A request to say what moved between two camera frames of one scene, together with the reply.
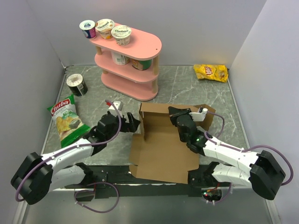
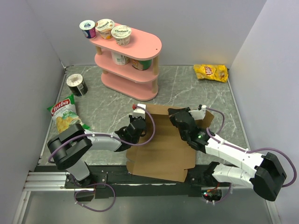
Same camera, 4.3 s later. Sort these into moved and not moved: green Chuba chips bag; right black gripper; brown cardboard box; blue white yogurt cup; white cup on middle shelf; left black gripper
Moved: left black gripper; brown cardboard box
Not moved: right black gripper; blue white yogurt cup; white cup on middle shelf; green Chuba chips bag
